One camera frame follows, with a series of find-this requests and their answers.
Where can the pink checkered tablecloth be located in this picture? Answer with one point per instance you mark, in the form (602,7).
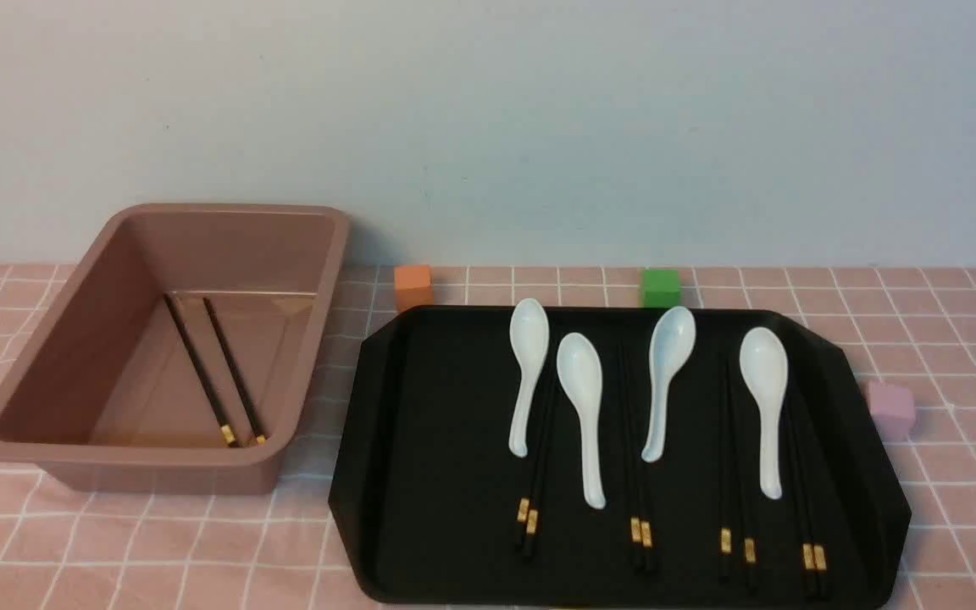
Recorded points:
(911,327)

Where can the black chopstick in bin left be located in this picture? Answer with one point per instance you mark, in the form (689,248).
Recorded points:
(206,383)

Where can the white ceramic spoon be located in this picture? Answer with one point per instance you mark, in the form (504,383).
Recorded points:
(764,366)
(529,338)
(579,371)
(671,343)

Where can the green cube block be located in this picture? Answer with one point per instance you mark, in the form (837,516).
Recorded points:
(660,288)

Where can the black chopstick in bin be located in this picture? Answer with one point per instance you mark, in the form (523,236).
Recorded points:
(206,383)
(239,380)

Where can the white ceramic spoon far left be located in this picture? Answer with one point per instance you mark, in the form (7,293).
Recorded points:
(529,338)

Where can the orange cube block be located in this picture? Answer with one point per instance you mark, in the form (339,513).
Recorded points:
(412,286)

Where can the pink cube block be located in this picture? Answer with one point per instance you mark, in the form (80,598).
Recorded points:
(892,408)

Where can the black chopstick gold band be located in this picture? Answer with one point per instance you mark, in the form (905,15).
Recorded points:
(525,502)
(638,561)
(749,554)
(801,501)
(724,462)
(818,548)
(538,491)
(643,514)

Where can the pink plastic bin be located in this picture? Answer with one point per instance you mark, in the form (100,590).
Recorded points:
(103,396)

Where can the black chopstick in bin right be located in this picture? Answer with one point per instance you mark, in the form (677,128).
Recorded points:
(239,380)

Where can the white ceramic spoon far right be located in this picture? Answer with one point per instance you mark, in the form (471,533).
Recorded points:
(764,366)

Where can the black plastic tray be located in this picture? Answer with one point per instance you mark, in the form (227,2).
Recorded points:
(426,491)

